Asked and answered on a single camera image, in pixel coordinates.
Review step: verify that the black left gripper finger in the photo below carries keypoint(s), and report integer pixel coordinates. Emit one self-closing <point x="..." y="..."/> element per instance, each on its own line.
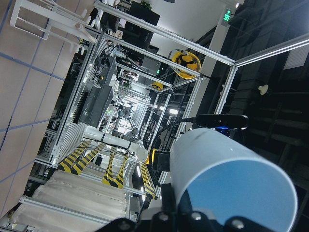
<point x="168" y="199"/>

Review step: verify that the light blue ikea cup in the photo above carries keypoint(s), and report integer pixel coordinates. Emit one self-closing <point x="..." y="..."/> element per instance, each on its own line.
<point x="227" y="178"/>

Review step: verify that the white cup rack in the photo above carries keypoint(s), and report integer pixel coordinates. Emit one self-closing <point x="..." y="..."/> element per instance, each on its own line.
<point x="57" y="17"/>

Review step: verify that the yellow hard hat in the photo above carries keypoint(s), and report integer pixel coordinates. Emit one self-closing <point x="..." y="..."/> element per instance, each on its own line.
<point x="188" y="60"/>

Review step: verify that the green exit sign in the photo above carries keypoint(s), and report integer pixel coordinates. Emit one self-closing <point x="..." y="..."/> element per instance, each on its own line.
<point x="226" y="17"/>

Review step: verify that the black overhead camera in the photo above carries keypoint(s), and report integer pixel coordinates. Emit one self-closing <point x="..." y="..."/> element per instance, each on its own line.
<point x="216" y="121"/>

